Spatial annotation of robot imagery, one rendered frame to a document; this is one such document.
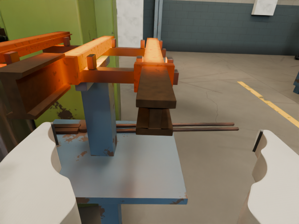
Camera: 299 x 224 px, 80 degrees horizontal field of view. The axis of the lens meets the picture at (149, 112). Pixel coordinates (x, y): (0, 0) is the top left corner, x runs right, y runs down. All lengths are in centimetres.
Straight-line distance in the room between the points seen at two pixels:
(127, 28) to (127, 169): 550
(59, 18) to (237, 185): 146
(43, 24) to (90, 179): 57
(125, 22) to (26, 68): 566
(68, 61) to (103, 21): 96
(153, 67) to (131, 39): 564
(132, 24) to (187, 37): 193
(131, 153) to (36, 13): 58
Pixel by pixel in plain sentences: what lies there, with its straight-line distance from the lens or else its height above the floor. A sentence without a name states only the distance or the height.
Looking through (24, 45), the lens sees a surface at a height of 102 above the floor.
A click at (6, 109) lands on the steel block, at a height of 76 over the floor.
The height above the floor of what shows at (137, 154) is 75.
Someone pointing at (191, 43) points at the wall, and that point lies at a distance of 666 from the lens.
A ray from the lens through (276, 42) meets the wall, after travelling 780.
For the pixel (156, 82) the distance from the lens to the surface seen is 16.
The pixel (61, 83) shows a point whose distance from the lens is 25.
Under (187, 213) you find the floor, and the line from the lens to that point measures 130.
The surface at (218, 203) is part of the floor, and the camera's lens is 140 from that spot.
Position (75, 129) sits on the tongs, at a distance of 60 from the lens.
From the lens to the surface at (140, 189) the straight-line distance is 42.
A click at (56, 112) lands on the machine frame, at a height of 68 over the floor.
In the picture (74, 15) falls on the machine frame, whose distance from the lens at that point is 76.
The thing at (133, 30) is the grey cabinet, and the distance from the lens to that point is 581.
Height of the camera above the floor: 107
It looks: 28 degrees down
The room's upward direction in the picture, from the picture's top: 2 degrees clockwise
